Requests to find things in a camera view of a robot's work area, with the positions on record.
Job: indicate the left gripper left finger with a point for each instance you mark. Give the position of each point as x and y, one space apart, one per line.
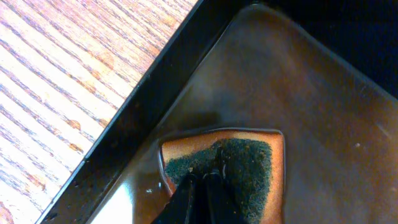
181 206

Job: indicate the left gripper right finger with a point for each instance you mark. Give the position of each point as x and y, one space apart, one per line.
219 205

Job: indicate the orange green sponge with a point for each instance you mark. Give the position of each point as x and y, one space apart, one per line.
250 161

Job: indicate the black rectangular water tray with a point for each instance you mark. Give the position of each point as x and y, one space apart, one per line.
323 73

